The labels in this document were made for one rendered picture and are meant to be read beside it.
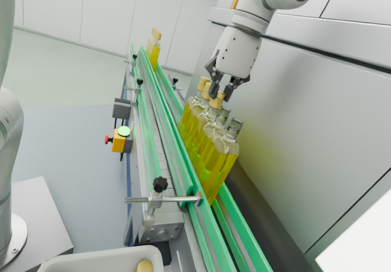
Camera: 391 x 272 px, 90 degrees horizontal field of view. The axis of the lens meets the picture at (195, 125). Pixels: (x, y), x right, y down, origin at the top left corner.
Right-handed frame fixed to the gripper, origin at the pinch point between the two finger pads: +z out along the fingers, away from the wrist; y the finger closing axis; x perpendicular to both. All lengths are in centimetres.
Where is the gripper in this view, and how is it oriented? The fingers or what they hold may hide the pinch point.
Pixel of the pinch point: (220, 91)
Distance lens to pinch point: 53.3
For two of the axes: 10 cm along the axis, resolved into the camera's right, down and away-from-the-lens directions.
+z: -3.3, 8.4, 4.3
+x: 3.1, 5.2, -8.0
